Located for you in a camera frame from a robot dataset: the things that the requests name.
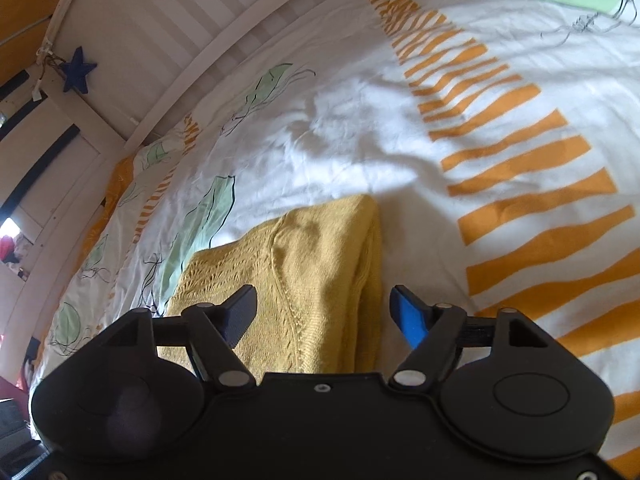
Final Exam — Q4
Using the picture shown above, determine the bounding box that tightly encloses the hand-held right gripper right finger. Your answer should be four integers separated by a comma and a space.
388, 284, 557, 393

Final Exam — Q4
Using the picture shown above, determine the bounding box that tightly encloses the orange bed sheet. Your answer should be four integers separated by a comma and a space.
102, 155, 137, 211

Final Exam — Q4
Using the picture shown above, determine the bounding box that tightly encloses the white wooden bed frame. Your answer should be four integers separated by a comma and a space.
0, 0, 351, 361

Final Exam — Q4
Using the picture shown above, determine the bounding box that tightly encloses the yellow knit sweater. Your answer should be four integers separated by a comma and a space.
162, 194, 386, 377

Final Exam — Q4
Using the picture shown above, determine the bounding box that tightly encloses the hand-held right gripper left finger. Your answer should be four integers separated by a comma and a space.
100, 284, 259, 394

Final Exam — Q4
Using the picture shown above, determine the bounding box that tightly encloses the blue star decoration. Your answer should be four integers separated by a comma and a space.
61, 46, 99, 95

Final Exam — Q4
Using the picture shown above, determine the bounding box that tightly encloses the leaf printed white duvet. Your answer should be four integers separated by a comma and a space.
30, 0, 640, 480

